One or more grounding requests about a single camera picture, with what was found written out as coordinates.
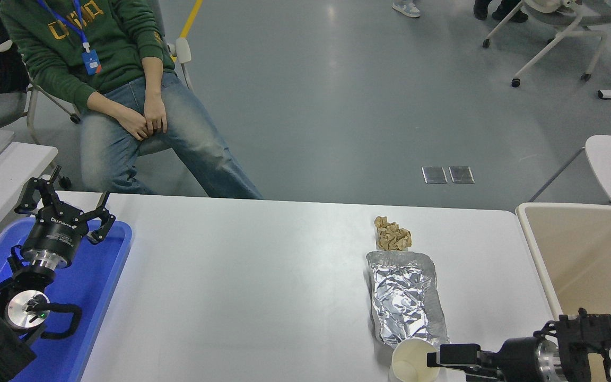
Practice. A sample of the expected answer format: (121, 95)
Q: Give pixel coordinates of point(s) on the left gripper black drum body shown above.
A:
(53, 233)

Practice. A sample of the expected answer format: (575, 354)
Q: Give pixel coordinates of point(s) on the white side table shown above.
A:
(8, 180)

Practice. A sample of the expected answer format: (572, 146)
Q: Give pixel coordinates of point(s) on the person's right hand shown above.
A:
(136, 127)

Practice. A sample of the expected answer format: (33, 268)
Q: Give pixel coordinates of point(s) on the white paper cup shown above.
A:
(409, 361)

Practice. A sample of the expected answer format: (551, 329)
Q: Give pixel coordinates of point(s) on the metal floor socket plate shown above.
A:
(434, 174)
(461, 174)

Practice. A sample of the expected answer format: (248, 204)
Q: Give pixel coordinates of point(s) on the white frame rolling chair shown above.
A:
(565, 32)

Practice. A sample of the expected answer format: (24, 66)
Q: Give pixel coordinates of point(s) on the silver foil tray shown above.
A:
(403, 297)

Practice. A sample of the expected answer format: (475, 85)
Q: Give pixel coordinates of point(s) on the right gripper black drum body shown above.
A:
(517, 361)

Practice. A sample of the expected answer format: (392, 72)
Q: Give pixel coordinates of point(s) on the person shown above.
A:
(406, 8)
(507, 10)
(114, 48)

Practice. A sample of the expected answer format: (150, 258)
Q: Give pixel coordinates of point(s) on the blue plastic tray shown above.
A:
(93, 297)

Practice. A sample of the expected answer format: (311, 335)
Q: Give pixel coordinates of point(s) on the large pale plastic bin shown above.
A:
(592, 249)

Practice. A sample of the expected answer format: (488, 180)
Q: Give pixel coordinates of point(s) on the tan paper ball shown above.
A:
(393, 237)

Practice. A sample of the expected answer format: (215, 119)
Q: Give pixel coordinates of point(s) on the person's left forearm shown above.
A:
(153, 77)

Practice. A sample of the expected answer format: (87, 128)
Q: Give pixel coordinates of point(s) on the person's right forearm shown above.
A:
(105, 103)

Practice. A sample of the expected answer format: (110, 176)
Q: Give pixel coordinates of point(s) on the blue id badge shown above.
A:
(92, 62)

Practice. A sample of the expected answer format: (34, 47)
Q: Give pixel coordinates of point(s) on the person's left hand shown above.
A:
(155, 114)

